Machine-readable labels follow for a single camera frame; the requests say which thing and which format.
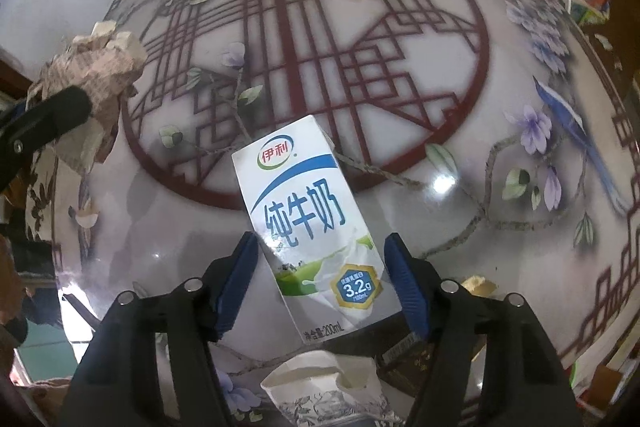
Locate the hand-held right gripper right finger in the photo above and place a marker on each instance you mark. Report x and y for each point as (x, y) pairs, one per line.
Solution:
(407, 287)

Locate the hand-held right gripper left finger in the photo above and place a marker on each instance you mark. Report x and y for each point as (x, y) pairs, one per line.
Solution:
(235, 287)

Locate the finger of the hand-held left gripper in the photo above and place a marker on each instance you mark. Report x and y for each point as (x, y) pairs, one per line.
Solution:
(45, 122)

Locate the brown paper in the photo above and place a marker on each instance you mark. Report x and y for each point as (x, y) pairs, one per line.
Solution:
(95, 67)

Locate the white milk carton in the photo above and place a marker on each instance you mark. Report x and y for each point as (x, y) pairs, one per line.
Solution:
(305, 217)

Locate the dark wrapper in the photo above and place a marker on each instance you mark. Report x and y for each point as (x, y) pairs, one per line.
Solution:
(400, 352)

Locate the small yellow paper scrap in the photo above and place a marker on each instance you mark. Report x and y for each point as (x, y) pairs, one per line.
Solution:
(480, 286)

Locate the torn white paper cup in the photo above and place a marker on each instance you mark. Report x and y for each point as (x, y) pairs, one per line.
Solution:
(310, 382)

